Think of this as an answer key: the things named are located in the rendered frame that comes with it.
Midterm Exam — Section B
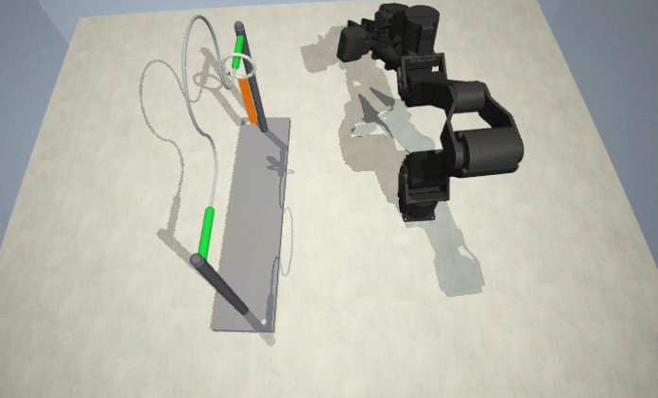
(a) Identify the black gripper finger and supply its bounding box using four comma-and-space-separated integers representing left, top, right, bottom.
361, 18, 378, 34
347, 20, 370, 32

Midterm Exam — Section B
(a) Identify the silver loop with orange handle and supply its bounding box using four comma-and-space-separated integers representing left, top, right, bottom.
221, 52, 257, 123

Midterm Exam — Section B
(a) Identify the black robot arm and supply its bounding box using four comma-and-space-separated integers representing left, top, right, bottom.
372, 3, 524, 222

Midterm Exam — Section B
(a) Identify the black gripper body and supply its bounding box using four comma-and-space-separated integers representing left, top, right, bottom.
337, 26, 402, 71

